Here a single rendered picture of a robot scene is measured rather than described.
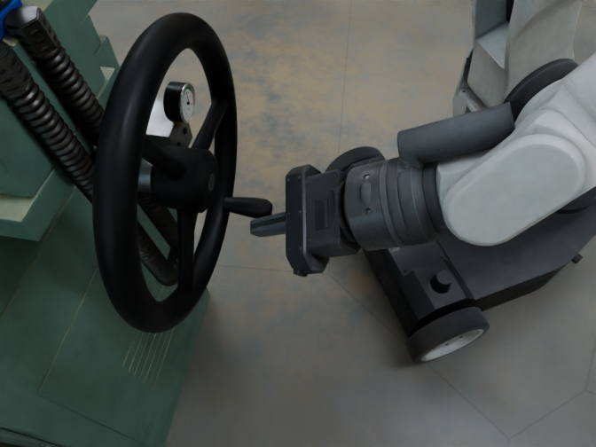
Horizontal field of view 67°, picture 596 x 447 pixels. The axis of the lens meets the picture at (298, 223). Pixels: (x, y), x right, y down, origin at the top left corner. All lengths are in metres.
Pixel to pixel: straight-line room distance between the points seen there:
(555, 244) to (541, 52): 0.61
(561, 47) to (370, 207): 0.51
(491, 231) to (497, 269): 0.81
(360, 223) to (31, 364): 0.41
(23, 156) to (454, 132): 0.34
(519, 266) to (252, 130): 0.96
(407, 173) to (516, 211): 0.10
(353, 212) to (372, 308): 0.84
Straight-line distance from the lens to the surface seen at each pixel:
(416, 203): 0.41
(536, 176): 0.37
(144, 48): 0.34
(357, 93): 1.78
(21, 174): 0.38
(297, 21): 2.14
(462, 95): 0.98
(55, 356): 0.65
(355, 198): 0.43
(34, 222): 0.40
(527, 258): 1.25
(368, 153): 1.30
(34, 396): 0.64
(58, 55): 0.38
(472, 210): 0.39
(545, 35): 0.80
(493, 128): 0.40
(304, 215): 0.47
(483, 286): 1.17
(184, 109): 0.74
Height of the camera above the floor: 1.14
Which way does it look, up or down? 57 degrees down
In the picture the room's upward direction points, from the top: straight up
